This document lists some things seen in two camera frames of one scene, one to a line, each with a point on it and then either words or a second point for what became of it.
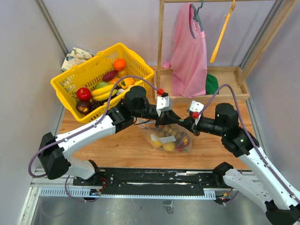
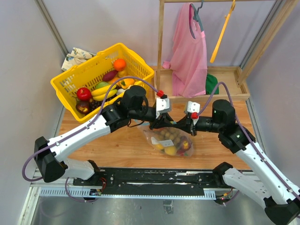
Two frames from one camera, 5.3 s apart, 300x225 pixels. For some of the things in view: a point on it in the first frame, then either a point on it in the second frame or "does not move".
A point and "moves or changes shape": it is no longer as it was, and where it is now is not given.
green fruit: [101, 84] does not move
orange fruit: [119, 64] does not move
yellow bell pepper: [126, 82] does not move
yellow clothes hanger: [227, 17] does not move
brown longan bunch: [169, 130] moves or changes shape
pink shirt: [189, 61] does not move
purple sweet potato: [109, 75] does not move
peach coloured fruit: [169, 146] moves or changes shape
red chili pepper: [185, 143] → [181, 152]
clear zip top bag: [168, 138] moves or changes shape
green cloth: [212, 85] does not move
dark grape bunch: [94, 104] does not move
